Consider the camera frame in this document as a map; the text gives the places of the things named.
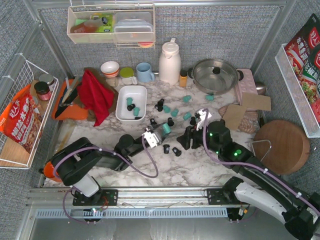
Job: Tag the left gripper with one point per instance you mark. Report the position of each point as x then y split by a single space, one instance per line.
155 135

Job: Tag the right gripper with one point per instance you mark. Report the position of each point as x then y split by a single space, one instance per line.
191 136

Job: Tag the green coffee capsule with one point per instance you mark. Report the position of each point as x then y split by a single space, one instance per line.
174 113
129 101
166 109
136 111
209 98
166 128
187 116
186 98

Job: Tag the white plastic storage basket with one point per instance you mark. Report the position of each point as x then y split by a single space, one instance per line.
139 95

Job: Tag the cardboard sheet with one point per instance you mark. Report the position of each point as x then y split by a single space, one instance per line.
256 102
233 116

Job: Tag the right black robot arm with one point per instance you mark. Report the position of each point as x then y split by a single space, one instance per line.
296 209

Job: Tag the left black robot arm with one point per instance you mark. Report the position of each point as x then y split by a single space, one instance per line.
72 164

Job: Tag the blue mug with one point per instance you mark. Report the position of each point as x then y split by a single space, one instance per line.
144 73

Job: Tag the pink striped oven mitt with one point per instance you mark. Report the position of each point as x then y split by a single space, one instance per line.
249 123

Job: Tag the yellow spice bottle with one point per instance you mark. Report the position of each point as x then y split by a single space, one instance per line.
183 78

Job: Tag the green lidded cup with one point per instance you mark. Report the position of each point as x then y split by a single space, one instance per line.
127 76

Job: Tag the red cloth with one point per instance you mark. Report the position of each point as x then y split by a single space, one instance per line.
96 97

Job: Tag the steel pot with lid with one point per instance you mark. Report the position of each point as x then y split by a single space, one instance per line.
215 76

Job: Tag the white thermos jug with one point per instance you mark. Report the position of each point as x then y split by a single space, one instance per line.
170 62

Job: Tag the white orange striped bowl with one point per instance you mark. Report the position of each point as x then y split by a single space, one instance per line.
110 69

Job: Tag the pink box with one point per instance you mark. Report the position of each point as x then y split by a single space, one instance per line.
246 84

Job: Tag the orange plastic tray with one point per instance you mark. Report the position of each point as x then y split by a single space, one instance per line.
73 112

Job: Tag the round wooden board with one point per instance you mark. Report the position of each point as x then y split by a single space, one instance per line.
290 146

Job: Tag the black chef knife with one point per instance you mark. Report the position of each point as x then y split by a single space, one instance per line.
63 105

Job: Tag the clear plastic food box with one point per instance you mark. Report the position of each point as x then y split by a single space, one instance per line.
134 26

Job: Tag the orange cup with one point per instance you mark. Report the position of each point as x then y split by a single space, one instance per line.
48 172

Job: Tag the metal wire stand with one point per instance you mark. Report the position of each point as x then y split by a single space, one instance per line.
261 149

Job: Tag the white handled knife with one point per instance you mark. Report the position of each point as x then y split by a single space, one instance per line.
74 83

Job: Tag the white wire basket right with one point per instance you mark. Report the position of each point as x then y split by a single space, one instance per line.
301 104

